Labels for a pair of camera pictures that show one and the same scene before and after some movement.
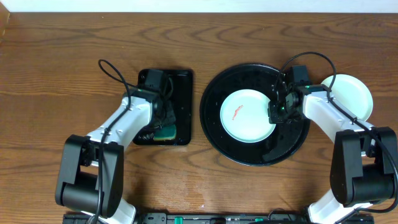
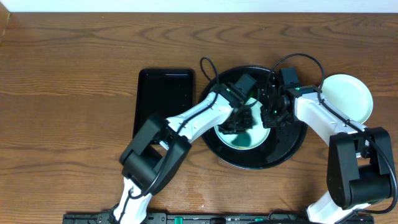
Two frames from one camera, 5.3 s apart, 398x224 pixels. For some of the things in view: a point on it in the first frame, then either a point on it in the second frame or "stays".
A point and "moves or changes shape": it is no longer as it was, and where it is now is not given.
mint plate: [353, 93] stays
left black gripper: [168, 116] to [237, 120]
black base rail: [212, 218] stays
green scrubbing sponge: [166, 132] moves or changes shape
